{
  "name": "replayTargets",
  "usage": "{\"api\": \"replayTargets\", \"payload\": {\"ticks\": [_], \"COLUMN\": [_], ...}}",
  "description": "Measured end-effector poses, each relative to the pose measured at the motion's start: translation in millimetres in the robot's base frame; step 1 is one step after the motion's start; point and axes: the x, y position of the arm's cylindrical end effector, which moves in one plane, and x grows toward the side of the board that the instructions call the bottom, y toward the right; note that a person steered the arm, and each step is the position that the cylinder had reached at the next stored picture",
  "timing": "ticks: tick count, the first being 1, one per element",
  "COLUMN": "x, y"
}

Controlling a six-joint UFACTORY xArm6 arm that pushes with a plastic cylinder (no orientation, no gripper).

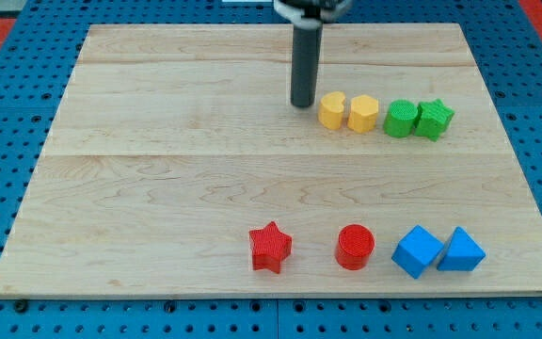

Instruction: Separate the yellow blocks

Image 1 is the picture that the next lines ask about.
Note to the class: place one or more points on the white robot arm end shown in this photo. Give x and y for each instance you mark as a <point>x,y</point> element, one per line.
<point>311,14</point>

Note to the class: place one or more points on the blue cube block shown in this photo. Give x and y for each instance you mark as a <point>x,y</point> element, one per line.
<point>416,251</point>

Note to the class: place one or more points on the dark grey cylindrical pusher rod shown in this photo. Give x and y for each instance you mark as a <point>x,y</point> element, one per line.
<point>305,61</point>

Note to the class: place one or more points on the green cylinder block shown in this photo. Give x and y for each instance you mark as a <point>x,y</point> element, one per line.
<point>401,117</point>

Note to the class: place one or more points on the light wooden board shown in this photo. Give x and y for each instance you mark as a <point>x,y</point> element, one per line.
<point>173,141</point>

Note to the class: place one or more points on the red cylinder block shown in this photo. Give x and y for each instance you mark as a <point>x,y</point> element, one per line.
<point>355,246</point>

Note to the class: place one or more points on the red star block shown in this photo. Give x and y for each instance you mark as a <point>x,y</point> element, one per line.
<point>269,247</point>

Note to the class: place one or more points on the yellow crescent block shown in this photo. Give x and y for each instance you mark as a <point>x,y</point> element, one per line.
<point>331,110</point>

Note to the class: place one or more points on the blue triangle block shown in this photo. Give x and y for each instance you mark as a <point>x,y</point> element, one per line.
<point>462,253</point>

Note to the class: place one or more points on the green star block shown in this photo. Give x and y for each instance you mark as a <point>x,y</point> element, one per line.
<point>434,119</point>

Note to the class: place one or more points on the yellow heart block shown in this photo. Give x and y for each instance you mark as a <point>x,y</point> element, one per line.
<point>363,113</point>

